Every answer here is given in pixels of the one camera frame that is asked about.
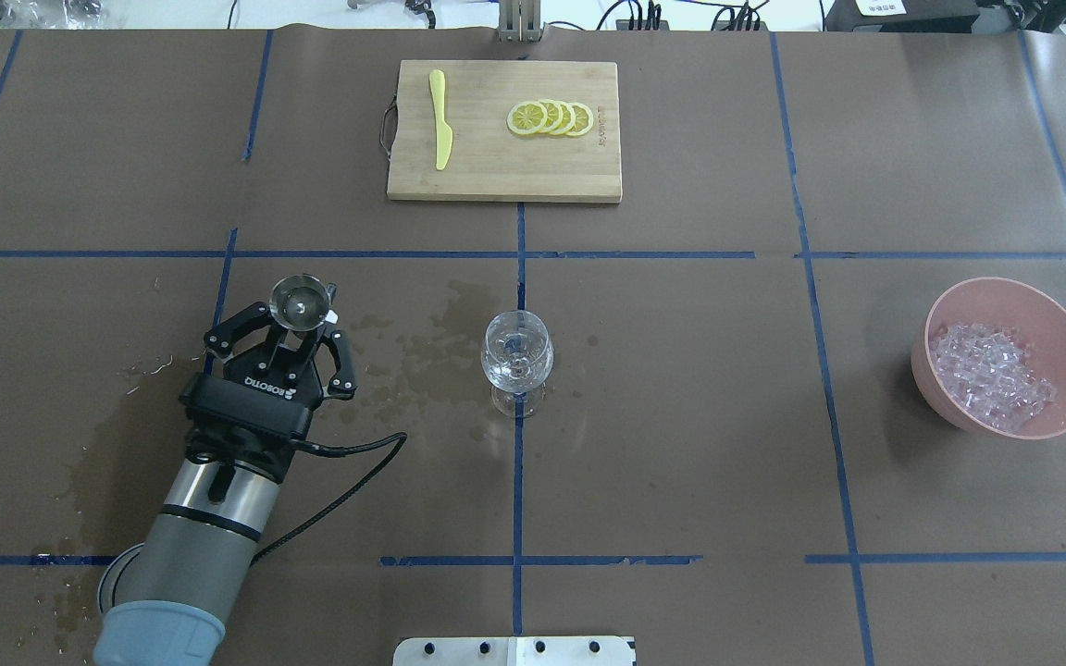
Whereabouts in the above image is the yellow plastic knife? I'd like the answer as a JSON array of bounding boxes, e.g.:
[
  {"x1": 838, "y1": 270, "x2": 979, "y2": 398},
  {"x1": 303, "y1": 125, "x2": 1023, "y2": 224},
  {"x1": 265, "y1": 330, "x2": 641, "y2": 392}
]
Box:
[{"x1": 429, "y1": 68, "x2": 455, "y2": 170}]

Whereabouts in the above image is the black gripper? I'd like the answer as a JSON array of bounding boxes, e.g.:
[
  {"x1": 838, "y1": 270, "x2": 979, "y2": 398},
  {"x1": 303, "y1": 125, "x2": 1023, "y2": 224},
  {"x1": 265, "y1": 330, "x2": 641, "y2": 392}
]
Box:
[{"x1": 179, "y1": 300, "x2": 358, "y2": 439}]

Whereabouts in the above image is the clear ice cubes pile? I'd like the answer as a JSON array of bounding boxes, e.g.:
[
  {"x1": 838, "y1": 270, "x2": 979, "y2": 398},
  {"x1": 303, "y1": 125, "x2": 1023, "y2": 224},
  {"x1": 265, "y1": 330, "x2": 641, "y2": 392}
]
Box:
[{"x1": 928, "y1": 322, "x2": 1057, "y2": 433}]

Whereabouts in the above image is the lemon slice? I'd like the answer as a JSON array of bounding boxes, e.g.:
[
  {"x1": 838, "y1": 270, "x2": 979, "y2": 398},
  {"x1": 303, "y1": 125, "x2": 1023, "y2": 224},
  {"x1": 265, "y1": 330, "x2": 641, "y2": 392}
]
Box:
[
  {"x1": 565, "y1": 102, "x2": 595, "y2": 139},
  {"x1": 550, "y1": 101, "x2": 576, "y2": 136},
  {"x1": 506, "y1": 101, "x2": 550, "y2": 136},
  {"x1": 538, "y1": 100, "x2": 566, "y2": 134}
]

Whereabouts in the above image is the pink bowl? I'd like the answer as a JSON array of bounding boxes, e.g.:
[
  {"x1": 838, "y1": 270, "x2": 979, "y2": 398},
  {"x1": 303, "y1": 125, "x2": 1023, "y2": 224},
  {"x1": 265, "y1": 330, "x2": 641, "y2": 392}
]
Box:
[{"x1": 911, "y1": 277, "x2": 1066, "y2": 441}]

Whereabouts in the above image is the steel double jigger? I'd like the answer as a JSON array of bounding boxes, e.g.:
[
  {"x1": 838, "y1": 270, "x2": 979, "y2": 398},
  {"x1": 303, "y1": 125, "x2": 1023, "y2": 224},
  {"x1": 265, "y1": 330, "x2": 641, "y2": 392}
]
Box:
[{"x1": 269, "y1": 274, "x2": 333, "y2": 332}]

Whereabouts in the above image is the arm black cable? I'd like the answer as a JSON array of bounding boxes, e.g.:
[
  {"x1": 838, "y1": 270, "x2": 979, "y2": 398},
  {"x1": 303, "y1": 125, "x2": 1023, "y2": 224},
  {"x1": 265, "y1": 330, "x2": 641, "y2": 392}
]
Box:
[{"x1": 251, "y1": 431, "x2": 408, "y2": 565}]

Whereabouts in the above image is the clear wine glass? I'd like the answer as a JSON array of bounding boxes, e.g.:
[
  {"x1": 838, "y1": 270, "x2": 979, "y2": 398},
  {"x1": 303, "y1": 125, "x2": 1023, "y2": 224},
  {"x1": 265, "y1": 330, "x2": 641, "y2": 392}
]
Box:
[{"x1": 481, "y1": 309, "x2": 554, "y2": 418}]

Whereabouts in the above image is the bamboo cutting board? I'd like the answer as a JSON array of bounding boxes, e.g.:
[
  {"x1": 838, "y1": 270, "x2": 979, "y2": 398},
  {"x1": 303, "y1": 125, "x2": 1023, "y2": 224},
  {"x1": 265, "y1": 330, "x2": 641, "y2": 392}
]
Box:
[{"x1": 388, "y1": 59, "x2": 625, "y2": 205}]

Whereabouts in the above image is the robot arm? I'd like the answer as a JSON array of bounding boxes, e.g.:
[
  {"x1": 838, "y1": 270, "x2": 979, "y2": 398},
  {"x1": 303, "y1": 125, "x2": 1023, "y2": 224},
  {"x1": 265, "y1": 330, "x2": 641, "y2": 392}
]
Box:
[{"x1": 93, "y1": 300, "x2": 356, "y2": 665}]

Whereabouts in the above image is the white camera pole base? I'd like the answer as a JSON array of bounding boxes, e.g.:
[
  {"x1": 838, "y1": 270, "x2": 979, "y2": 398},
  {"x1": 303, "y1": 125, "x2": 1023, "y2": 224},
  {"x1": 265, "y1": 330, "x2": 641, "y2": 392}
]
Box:
[{"x1": 392, "y1": 635, "x2": 637, "y2": 665}]

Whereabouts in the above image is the aluminium frame post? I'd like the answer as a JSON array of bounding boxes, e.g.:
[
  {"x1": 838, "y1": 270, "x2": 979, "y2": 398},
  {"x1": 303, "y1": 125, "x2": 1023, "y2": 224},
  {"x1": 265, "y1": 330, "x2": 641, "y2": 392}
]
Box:
[{"x1": 498, "y1": 0, "x2": 544, "y2": 43}]

